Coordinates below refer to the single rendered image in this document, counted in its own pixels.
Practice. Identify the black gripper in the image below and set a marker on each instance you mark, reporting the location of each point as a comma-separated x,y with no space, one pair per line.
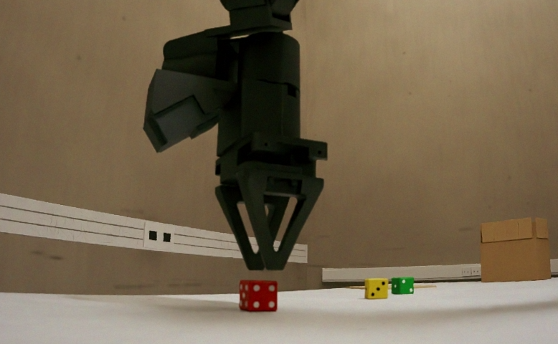
289,172

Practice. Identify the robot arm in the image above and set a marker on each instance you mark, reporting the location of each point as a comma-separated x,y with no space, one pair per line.
186,103

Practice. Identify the red die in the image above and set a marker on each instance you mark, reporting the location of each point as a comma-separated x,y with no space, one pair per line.
258,295

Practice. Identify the brown cardboard box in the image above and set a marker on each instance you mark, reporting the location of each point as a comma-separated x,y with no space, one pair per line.
515,250

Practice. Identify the yellow die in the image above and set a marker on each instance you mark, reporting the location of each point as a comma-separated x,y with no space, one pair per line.
375,289

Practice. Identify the green die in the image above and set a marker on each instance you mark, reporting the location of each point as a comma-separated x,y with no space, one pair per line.
402,285

